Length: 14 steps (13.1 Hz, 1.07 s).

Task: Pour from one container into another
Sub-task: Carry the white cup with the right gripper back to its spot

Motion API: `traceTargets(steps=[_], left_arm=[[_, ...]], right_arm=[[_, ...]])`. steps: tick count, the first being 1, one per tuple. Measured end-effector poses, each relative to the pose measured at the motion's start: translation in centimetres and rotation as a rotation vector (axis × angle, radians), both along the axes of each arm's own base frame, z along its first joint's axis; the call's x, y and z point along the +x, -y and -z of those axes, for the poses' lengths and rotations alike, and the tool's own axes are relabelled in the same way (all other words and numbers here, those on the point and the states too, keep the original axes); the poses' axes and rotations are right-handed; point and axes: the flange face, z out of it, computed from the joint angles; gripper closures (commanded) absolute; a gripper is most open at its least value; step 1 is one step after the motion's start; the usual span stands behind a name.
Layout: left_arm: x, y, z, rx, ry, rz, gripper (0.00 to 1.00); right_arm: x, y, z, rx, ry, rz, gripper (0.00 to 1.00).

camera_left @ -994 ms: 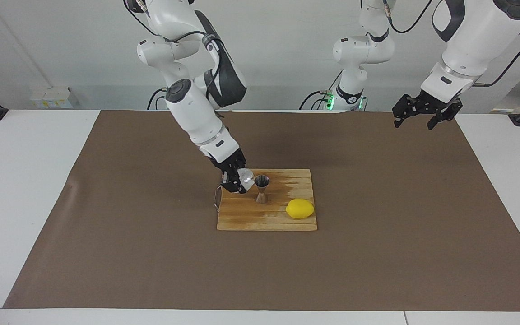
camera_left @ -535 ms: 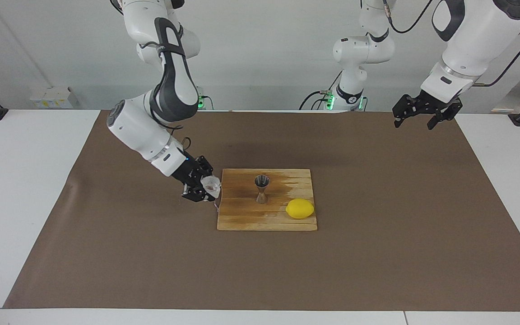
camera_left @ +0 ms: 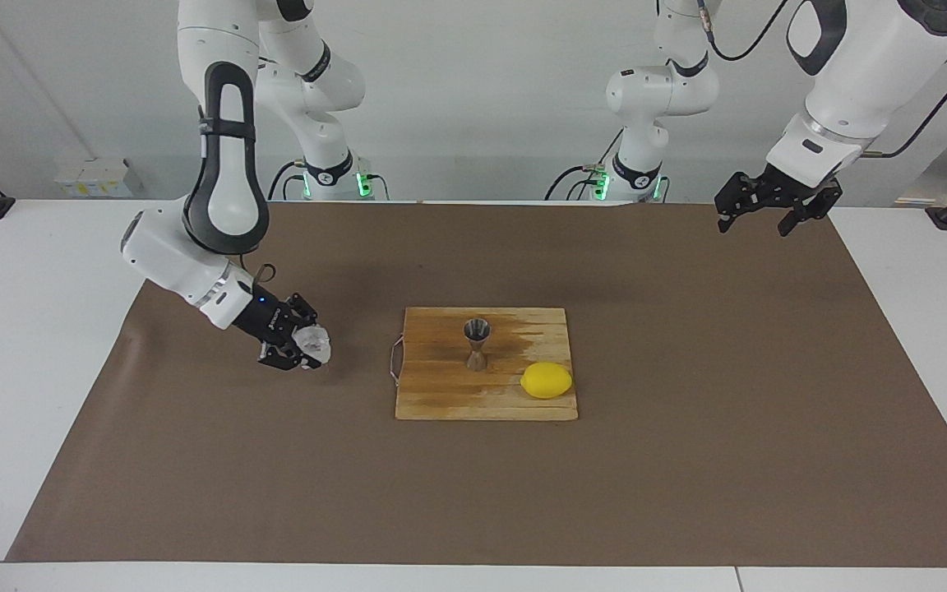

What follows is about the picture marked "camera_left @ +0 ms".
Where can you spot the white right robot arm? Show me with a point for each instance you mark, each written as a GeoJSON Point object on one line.
{"type": "Point", "coordinates": [231, 164]}

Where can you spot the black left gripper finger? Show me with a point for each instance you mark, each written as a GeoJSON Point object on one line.
{"type": "Point", "coordinates": [817, 210]}
{"type": "Point", "coordinates": [739, 193]}

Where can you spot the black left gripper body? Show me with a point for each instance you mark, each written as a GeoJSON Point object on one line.
{"type": "Point", "coordinates": [798, 193]}

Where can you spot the brown table mat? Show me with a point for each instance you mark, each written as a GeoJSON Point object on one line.
{"type": "Point", "coordinates": [473, 493]}

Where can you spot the wooden cutting board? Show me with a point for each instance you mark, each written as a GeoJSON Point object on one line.
{"type": "Point", "coordinates": [441, 386]}

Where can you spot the clear faceted glass cup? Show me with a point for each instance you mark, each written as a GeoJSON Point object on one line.
{"type": "Point", "coordinates": [314, 345]}

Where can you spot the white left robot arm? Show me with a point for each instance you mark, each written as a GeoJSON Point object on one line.
{"type": "Point", "coordinates": [868, 66]}

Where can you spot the yellow lemon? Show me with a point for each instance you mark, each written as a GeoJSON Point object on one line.
{"type": "Point", "coordinates": [547, 381]}

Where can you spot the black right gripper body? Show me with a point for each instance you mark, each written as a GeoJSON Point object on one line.
{"type": "Point", "coordinates": [268, 321]}

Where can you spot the metal double jigger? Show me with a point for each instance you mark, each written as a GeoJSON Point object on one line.
{"type": "Point", "coordinates": [477, 331]}

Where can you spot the yellow white small boxes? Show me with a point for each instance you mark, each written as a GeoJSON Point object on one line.
{"type": "Point", "coordinates": [95, 179]}

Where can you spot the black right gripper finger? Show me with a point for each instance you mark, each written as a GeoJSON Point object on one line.
{"type": "Point", "coordinates": [283, 358]}
{"type": "Point", "coordinates": [302, 311]}

